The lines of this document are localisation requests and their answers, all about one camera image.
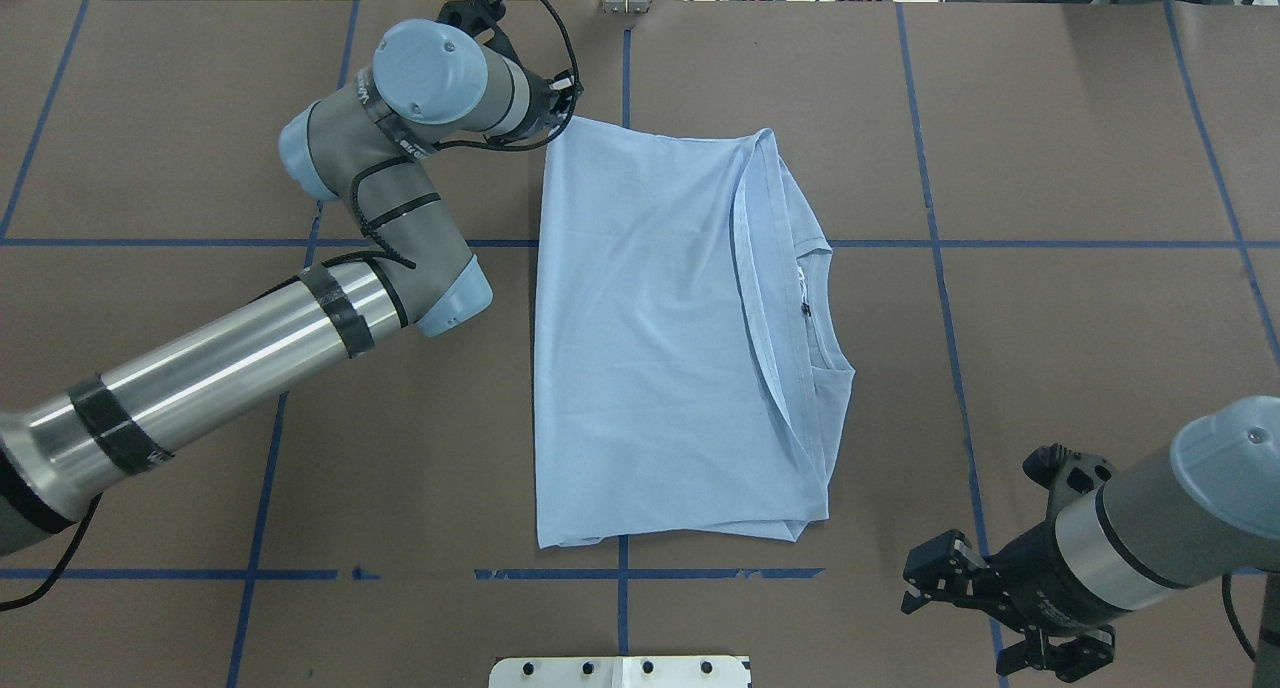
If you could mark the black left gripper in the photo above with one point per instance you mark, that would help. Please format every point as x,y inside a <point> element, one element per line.
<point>537,106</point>

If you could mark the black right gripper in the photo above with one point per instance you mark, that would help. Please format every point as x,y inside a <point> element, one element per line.
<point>1025,565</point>

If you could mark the light blue t-shirt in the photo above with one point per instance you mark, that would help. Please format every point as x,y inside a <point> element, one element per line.
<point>686,370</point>

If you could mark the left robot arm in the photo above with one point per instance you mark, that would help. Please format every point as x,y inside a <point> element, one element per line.
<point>429,87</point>

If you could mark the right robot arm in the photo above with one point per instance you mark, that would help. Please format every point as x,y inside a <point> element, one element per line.
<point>1116,542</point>

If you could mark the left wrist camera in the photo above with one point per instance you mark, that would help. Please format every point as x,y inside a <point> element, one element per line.
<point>480,19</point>

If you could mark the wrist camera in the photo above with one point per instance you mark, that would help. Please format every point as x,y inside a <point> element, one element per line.
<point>1065,474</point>
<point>480,19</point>

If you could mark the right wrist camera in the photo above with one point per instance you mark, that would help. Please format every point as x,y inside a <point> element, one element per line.
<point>1065,474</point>

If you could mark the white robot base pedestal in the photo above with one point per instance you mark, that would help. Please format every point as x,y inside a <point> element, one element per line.
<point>623,671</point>

